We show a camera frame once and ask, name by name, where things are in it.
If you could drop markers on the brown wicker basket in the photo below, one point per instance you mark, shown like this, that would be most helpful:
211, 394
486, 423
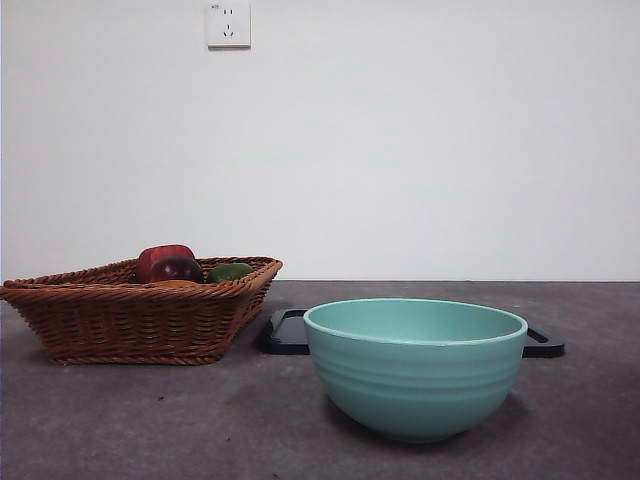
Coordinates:
125, 325

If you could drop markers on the teal ribbed bowl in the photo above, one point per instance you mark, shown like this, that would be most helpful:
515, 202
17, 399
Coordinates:
415, 390

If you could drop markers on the dark purple round fruit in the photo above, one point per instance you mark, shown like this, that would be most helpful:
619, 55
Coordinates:
177, 270

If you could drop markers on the white wall socket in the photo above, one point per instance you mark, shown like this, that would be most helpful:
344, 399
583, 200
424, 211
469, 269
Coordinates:
229, 25

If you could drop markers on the red apple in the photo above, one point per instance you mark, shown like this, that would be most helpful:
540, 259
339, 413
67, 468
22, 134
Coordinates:
162, 252

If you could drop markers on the black rectangular tray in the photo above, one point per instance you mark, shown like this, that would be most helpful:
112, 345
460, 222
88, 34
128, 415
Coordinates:
285, 340

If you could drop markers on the orange-brown oval fruit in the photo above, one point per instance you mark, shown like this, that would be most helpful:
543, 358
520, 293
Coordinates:
175, 283

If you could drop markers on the green fruit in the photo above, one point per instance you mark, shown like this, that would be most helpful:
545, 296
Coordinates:
227, 272

